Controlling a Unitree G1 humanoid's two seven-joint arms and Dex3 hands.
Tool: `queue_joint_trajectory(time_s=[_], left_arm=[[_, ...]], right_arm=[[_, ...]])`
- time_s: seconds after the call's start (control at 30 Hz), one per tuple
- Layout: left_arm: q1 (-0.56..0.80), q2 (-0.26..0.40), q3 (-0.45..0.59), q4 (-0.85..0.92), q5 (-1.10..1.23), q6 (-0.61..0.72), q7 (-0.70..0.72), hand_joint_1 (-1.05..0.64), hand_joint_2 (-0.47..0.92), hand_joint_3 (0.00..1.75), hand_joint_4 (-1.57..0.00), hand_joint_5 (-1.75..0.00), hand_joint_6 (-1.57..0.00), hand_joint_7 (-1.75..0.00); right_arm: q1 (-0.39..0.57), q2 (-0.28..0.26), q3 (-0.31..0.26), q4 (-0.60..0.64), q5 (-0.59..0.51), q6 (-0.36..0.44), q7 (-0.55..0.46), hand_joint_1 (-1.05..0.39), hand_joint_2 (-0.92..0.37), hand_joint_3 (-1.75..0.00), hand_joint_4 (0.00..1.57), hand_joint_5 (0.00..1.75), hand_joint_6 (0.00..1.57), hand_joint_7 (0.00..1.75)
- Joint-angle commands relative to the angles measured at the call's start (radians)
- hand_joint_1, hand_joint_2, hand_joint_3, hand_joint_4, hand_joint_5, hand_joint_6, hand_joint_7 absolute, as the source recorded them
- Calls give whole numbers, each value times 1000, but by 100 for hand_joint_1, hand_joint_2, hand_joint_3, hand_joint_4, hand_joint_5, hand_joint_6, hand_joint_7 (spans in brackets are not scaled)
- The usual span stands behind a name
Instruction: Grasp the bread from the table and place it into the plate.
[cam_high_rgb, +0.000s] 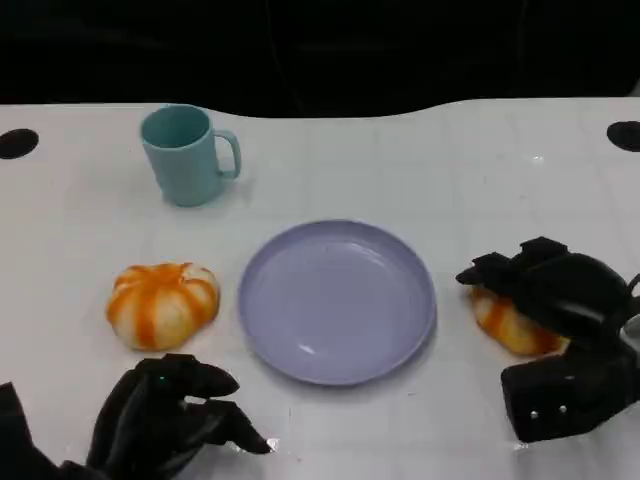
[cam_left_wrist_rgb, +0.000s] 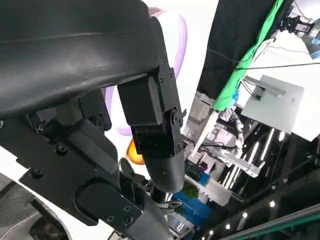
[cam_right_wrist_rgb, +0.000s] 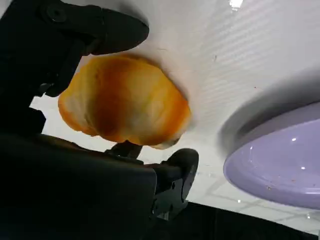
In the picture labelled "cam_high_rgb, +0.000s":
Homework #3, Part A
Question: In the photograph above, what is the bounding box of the black curtain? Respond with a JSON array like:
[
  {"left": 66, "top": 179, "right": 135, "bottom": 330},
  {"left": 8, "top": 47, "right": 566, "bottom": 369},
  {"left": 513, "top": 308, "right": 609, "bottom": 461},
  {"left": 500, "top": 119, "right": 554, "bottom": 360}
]
[{"left": 0, "top": 0, "right": 640, "bottom": 120}]

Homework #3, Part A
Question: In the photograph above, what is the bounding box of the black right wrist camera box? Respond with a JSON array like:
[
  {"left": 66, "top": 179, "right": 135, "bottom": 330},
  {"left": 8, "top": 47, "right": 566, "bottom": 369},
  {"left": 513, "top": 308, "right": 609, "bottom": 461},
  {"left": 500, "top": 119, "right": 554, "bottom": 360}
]
[{"left": 500, "top": 347, "right": 639, "bottom": 444}]

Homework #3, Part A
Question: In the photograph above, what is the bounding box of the pale green mug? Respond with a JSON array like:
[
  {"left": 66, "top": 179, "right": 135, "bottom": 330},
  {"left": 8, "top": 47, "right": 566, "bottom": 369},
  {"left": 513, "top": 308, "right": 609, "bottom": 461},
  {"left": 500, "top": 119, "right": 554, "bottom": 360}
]
[{"left": 139, "top": 103, "right": 243, "bottom": 208}]

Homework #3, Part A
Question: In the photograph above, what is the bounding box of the orange white toy bread roll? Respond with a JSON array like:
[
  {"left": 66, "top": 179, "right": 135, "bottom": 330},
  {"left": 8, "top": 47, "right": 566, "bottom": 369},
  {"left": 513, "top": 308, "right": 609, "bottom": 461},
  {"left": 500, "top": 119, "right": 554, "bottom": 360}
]
[
  {"left": 471, "top": 284, "right": 571, "bottom": 358},
  {"left": 105, "top": 261, "right": 222, "bottom": 351}
]

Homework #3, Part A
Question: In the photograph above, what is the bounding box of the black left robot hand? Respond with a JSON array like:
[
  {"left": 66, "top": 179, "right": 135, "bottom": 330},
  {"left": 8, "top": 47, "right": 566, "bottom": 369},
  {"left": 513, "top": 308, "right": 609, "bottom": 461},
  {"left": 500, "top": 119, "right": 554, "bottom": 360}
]
[{"left": 85, "top": 352, "right": 274, "bottom": 480}]

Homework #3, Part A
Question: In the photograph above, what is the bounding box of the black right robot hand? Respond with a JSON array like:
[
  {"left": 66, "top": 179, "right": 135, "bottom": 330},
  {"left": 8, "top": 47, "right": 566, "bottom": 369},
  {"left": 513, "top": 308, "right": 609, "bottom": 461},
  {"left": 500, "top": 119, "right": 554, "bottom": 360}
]
[{"left": 455, "top": 237, "right": 632, "bottom": 352}]

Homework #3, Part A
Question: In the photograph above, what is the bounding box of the lilac plate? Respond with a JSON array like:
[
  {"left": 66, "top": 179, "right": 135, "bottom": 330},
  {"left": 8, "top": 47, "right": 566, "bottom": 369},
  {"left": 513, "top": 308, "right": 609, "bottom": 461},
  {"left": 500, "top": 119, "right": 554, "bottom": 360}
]
[{"left": 237, "top": 218, "right": 438, "bottom": 387}]

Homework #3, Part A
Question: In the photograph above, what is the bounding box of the black table cable grommet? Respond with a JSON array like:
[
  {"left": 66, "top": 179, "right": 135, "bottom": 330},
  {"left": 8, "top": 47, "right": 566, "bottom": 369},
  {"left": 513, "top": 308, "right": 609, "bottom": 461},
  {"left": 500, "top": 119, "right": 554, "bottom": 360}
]
[
  {"left": 606, "top": 120, "right": 640, "bottom": 153},
  {"left": 0, "top": 128, "right": 40, "bottom": 160}
]

